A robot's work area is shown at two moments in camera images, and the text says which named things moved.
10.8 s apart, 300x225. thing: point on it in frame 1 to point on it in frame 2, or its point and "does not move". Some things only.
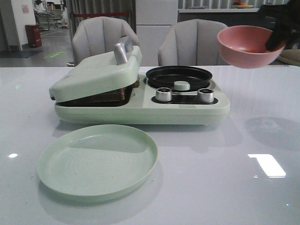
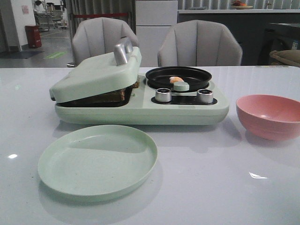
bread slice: x=136 y=84 does not move
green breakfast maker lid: x=100 y=73 does not move
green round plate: x=97 y=162 does not move
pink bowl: x=245 y=46 to x=269 y=117
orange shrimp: x=256 y=50 to x=173 y=79
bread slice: x=119 y=97 does not move
